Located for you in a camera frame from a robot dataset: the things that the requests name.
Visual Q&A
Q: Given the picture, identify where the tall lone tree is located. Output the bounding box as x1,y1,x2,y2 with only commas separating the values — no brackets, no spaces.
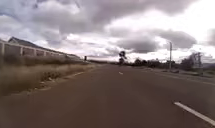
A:
118,50,127,66

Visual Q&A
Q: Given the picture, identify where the dark asphalt road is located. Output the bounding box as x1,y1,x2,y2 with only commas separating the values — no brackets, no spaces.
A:
0,63,215,128

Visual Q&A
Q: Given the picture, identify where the row of dark trees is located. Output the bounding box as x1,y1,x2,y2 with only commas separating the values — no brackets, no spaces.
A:
127,54,196,70

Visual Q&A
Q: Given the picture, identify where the tall pole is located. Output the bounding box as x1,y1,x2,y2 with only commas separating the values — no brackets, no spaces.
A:
168,41,174,71

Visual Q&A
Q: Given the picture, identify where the building with grey roof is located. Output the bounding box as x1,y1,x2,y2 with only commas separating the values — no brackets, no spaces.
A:
7,36,81,58

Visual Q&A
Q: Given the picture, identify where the dry grass verge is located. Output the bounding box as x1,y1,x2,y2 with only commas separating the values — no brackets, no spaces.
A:
0,55,97,98
143,67,215,79

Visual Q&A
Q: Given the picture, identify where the white dashed centre line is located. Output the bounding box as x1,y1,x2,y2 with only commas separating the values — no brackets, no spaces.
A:
117,71,215,128

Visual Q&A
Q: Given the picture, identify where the pale wall with posts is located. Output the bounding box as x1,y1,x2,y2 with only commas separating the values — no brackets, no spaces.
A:
0,40,83,66

